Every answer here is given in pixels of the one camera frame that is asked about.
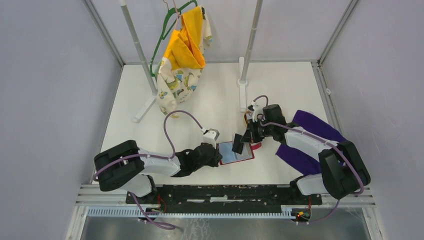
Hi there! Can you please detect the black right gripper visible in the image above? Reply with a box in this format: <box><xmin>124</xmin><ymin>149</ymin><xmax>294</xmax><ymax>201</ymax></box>
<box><xmin>240</xmin><ymin>118</ymin><xmax>274</xmax><ymax>144</ymax></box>

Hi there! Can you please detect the red leather card holder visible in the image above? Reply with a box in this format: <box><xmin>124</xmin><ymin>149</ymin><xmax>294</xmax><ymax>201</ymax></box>
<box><xmin>217</xmin><ymin>141</ymin><xmax>262</xmax><ymax>165</ymax></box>

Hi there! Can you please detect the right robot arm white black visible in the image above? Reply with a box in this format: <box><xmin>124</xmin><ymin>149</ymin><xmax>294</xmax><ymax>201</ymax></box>
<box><xmin>232</xmin><ymin>104</ymin><xmax>371</xmax><ymax>204</ymax></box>

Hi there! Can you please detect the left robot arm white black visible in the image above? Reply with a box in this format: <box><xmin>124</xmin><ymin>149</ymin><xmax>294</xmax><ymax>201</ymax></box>
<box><xmin>93</xmin><ymin>140</ymin><xmax>222</xmax><ymax>204</ymax></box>

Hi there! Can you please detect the tan oval card tray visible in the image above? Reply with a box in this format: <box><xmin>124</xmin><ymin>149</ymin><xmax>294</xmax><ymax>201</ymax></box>
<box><xmin>243</xmin><ymin>111</ymin><xmax>250</xmax><ymax>127</ymax></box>

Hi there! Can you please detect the right grey stand pole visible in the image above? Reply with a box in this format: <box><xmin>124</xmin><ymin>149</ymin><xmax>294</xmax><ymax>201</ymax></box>
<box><xmin>236</xmin><ymin>0</ymin><xmax>263</xmax><ymax>113</ymax></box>

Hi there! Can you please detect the grey stand pole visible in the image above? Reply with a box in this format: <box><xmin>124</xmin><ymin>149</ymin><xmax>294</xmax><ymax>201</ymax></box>
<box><xmin>118</xmin><ymin>0</ymin><xmax>158</xmax><ymax>123</ymax></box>
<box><xmin>236</xmin><ymin>0</ymin><xmax>263</xmax><ymax>113</ymax></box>

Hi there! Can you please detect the purple cloth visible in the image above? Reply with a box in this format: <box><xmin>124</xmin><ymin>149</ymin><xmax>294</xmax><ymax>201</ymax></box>
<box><xmin>276</xmin><ymin>110</ymin><xmax>346</xmax><ymax>175</ymax></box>

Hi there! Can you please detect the cream patterned fabric bag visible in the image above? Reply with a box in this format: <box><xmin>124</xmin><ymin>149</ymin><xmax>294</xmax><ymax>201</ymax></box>
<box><xmin>156</xmin><ymin>5</ymin><xmax>213</xmax><ymax>115</ymax></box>

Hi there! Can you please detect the left grey stand pole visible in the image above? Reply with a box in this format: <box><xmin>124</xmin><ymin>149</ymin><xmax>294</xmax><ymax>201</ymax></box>
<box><xmin>118</xmin><ymin>0</ymin><xmax>158</xmax><ymax>123</ymax></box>

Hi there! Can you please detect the yellow cloth hanging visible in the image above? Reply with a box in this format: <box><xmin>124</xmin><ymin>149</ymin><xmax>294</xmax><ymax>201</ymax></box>
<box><xmin>163</xmin><ymin>6</ymin><xmax>206</xmax><ymax>71</ymax></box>

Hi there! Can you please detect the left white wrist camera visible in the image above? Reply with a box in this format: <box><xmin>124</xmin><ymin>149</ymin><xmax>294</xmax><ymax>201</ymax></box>
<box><xmin>201</xmin><ymin>128</ymin><xmax>220</xmax><ymax>148</ymax></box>

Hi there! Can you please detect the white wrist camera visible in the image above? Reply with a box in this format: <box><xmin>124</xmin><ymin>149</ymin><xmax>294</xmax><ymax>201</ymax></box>
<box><xmin>247</xmin><ymin>100</ymin><xmax>263</xmax><ymax>122</ymax></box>
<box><xmin>201</xmin><ymin>128</ymin><xmax>220</xmax><ymax>148</ymax></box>

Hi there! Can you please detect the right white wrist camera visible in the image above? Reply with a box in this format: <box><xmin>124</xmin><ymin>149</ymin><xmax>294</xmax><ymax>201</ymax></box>
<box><xmin>247</xmin><ymin>100</ymin><xmax>263</xmax><ymax>122</ymax></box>

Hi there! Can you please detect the white toothed cable rail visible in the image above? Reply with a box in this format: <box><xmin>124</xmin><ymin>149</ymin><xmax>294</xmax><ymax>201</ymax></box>
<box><xmin>87</xmin><ymin>206</ymin><xmax>295</xmax><ymax>220</ymax></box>

